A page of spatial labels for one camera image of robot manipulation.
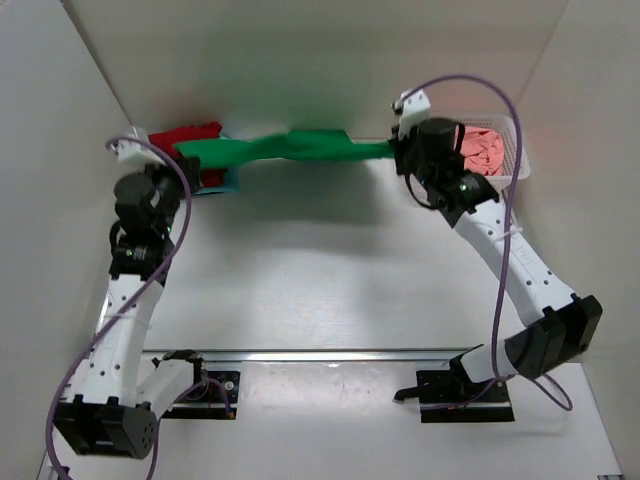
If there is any green t shirt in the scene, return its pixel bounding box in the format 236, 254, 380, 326
198, 130, 394, 168

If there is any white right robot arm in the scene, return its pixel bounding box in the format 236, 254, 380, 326
391, 90, 603, 401

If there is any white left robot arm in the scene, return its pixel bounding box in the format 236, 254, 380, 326
45, 134, 209, 462

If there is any red folded t shirt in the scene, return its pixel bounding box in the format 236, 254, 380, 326
148, 121, 228, 195

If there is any light blue folded t shirt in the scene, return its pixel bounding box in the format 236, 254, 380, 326
196, 165, 240, 196

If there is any pink t shirt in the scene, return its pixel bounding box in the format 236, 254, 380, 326
461, 126, 505, 176

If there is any white plastic basket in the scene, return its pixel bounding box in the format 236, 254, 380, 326
453, 112, 517, 192

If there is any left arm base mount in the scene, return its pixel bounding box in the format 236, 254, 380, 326
152, 350, 241, 421

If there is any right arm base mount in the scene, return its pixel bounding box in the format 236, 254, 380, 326
394, 370, 515, 424

